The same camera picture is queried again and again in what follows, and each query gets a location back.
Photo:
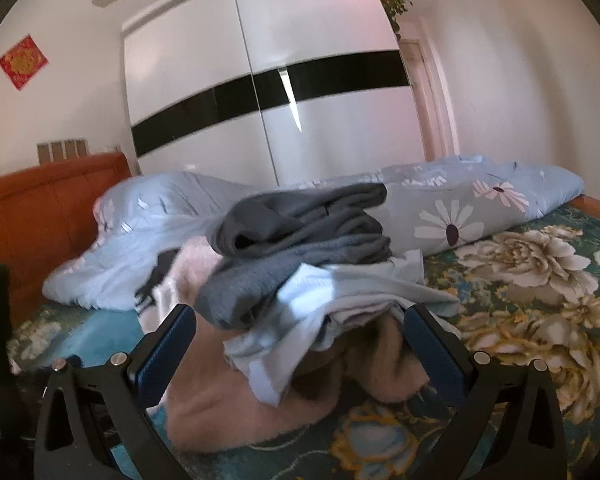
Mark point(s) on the white wardrobe with black stripe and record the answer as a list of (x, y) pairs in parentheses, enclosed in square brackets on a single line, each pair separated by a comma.
[(205, 50)]

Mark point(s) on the black white striped garment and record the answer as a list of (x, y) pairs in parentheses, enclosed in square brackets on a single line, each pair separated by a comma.
[(152, 275)]

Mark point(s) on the blue daisy print quilt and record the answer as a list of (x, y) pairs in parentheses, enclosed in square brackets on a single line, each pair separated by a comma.
[(145, 210)]

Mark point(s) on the red wall decoration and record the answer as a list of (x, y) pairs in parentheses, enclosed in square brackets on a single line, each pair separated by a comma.
[(24, 62)]

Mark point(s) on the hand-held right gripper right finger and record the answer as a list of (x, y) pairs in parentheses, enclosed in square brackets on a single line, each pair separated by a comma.
[(432, 355)]

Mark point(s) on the wooden headboard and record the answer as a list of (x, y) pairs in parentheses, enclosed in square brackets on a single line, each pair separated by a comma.
[(40, 210)]

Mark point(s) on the dark grey garment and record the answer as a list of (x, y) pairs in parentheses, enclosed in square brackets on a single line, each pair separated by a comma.
[(290, 225)]

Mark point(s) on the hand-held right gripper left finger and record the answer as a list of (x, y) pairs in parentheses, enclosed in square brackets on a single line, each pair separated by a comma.
[(162, 360)]

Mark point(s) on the grey fleece garment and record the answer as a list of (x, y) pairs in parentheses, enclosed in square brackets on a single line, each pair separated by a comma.
[(260, 275)]

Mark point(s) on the pile of clothes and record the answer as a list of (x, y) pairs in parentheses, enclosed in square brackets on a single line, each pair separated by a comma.
[(220, 410)]

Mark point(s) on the light blue garment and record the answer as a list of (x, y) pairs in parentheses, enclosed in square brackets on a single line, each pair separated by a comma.
[(330, 305)]

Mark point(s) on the grey wall switch panel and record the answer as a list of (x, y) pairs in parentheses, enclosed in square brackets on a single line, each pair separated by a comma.
[(62, 150)]

